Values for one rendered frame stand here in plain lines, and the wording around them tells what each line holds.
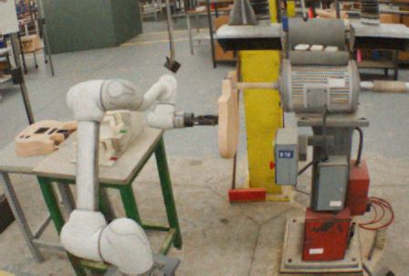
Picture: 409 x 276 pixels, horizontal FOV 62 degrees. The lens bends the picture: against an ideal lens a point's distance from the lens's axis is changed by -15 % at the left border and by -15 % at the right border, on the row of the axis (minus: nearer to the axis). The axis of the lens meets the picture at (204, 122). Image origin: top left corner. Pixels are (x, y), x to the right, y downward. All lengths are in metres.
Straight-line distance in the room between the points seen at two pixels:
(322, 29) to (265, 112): 1.18
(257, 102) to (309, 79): 1.15
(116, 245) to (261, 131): 1.76
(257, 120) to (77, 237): 1.77
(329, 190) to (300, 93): 0.49
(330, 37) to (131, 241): 1.27
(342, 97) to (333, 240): 0.77
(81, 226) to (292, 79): 1.10
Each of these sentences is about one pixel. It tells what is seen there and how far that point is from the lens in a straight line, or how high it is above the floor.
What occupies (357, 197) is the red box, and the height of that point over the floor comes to 0.67.
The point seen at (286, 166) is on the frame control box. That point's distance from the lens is 1.66.
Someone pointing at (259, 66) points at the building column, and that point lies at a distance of 2.78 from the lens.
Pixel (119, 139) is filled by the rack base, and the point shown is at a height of 1.02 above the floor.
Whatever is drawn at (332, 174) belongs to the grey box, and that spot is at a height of 0.88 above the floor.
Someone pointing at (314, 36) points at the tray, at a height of 1.48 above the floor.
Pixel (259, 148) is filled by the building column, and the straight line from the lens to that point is 3.02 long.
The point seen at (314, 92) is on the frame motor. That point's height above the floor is 1.27.
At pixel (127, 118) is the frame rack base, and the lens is 2.21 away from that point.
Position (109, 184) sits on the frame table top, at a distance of 1.97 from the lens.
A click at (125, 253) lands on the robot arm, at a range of 1.51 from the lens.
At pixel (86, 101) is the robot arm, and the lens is 1.62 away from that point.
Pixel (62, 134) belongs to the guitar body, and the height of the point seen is 0.98.
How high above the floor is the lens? 1.86
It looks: 23 degrees down
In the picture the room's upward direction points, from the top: 7 degrees counter-clockwise
